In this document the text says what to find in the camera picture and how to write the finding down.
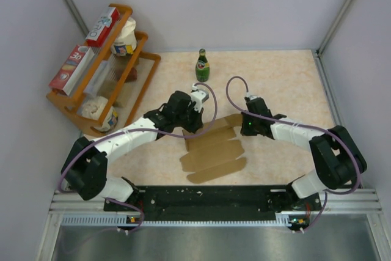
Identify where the brown cardboard box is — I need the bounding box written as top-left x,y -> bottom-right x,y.
180,114 -> 247,184

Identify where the red white box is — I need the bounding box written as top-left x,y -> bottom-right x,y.
48,45 -> 95,96
85,6 -> 120,48

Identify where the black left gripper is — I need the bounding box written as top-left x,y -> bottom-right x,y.
174,102 -> 203,134

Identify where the red white box upper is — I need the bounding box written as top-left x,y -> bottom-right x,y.
85,6 -> 120,48

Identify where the red white box lower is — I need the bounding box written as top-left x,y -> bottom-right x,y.
48,45 -> 95,96

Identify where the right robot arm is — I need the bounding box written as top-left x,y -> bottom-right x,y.
241,95 -> 367,210

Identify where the grey cable duct rail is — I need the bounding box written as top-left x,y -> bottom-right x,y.
49,189 -> 382,229

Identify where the orange wooden rack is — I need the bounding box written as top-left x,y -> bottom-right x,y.
46,4 -> 161,138

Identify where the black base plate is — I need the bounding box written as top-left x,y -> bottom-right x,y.
103,185 -> 306,222

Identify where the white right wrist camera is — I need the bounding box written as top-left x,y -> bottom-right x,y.
244,92 -> 260,103

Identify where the green glass bottle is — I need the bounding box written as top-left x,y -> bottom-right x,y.
195,48 -> 210,82

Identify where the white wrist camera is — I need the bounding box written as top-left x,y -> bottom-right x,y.
244,92 -> 260,103
190,84 -> 209,112

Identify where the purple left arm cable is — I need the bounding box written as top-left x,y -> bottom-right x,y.
57,82 -> 218,234

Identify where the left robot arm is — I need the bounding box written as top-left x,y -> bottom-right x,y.
61,89 -> 209,210

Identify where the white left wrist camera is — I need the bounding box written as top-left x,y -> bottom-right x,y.
190,84 -> 209,112

